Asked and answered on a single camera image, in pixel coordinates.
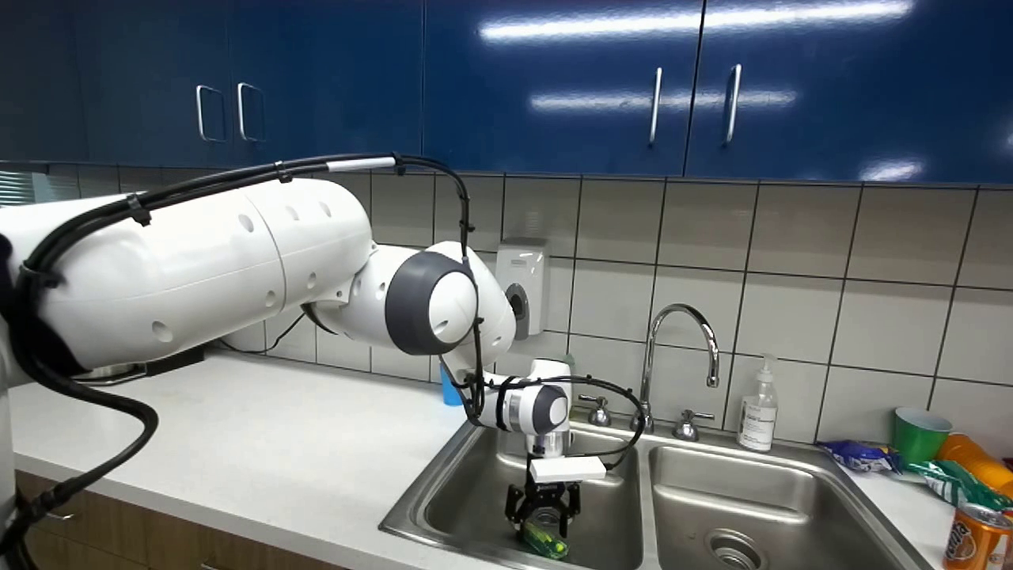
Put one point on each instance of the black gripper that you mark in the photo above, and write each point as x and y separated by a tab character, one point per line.
553	494

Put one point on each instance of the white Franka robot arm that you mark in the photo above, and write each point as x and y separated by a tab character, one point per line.
160	275

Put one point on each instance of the chrome gooseneck faucet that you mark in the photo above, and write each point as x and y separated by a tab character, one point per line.
650	370

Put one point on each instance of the stainless steel double sink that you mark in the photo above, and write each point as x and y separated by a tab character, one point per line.
762	494

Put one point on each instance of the clear pump soap bottle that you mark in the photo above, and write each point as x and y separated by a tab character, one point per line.
757	415

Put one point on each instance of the blue snack bag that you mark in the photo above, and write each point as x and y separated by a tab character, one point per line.
857	456

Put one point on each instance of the green plastic cup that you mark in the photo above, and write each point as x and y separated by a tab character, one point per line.
919	433

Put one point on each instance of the wooden base cabinet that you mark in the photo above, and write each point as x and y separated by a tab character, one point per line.
160	532

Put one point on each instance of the blue cabinet door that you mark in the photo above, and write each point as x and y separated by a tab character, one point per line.
559	127
326	75
105	75
865	97

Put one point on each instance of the green snack bag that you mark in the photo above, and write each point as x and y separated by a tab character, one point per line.
952	482

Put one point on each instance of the orange soda can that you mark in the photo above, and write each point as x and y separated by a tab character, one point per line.
974	538

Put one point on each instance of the orange snack bag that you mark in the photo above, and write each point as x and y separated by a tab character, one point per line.
977	463

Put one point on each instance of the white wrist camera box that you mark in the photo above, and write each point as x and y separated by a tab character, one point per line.
563	471

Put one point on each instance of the white wall soap dispenser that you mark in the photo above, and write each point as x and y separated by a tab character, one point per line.
530	275

